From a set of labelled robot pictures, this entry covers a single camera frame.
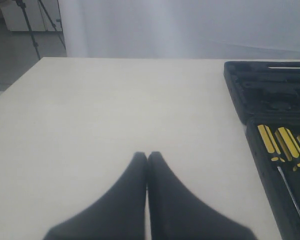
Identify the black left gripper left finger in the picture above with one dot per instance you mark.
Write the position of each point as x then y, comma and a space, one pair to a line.
118, 215

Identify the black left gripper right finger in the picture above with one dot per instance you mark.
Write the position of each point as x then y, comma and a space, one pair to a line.
177, 214

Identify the black plastic tool case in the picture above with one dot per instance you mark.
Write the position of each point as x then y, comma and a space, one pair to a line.
268, 93

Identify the large yellow black screwdriver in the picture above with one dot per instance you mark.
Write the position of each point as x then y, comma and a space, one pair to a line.
273, 149

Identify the middle yellow black screwdriver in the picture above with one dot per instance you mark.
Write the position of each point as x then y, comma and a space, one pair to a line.
290, 147

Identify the white backdrop curtain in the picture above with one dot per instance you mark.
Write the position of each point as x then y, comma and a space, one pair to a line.
190, 29

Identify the black tripod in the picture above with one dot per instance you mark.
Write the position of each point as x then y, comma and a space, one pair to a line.
22, 5

